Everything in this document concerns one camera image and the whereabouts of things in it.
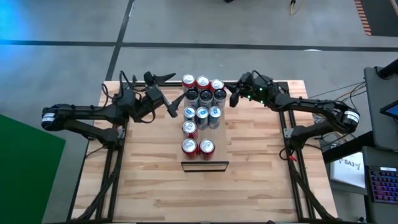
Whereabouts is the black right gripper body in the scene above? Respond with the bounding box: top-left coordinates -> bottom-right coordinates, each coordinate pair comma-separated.
245,74 -> 277,105

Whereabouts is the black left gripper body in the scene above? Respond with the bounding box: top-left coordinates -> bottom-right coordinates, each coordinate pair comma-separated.
139,85 -> 170,114

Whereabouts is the blue silver Red Bull can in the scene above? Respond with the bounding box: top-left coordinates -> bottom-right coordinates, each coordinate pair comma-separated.
195,106 -> 210,131
182,106 -> 197,123
208,106 -> 223,130

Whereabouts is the red soda can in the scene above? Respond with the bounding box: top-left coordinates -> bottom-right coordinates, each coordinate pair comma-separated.
210,78 -> 225,93

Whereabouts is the red Coca-Cola Star Wars can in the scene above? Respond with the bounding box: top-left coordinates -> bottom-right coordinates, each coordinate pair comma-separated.
182,120 -> 198,139
198,138 -> 216,161

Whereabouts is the red Fanta strawberry can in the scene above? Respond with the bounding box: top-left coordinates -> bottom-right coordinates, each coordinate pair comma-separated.
182,73 -> 197,93
196,75 -> 211,93

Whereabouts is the black desk edge bar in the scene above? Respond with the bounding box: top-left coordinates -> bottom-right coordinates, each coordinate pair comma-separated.
322,130 -> 376,164

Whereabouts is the grey rounded panel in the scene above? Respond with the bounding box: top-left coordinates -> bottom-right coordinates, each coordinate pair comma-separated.
363,66 -> 398,151

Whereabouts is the white SA3 paper sign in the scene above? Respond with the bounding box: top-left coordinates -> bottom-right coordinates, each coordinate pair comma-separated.
329,151 -> 367,190

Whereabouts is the black pole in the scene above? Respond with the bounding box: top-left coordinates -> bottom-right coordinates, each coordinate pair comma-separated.
374,58 -> 398,79

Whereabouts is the tablet screen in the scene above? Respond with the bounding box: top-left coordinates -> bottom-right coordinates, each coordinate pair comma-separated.
379,100 -> 398,119

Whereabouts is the grey side desk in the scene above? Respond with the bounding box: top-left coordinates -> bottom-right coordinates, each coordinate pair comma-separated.
362,145 -> 398,224

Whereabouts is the black mat with orange stripes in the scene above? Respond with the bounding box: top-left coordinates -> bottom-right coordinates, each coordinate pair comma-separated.
354,0 -> 398,37

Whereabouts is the green floor mat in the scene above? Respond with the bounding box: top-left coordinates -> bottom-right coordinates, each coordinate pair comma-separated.
0,113 -> 67,224

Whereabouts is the backlit keyboard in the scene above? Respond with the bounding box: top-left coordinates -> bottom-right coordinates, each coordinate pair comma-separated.
366,166 -> 398,205

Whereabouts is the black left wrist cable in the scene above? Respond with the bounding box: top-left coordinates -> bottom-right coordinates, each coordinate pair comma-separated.
136,104 -> 157,124

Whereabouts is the black left shoulder cable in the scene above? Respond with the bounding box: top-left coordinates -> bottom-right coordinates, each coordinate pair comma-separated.
101,82 -> 110,108

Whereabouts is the wooden shelf with black frame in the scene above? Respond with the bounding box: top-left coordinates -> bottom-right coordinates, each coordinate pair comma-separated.
180,84 -> 230,173

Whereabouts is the black aluminium table frame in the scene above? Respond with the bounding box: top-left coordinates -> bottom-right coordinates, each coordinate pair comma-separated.
73,81 -> 335,222

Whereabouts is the yellow cable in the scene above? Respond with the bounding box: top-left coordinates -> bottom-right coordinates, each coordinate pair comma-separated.
289,0 -> 302,16

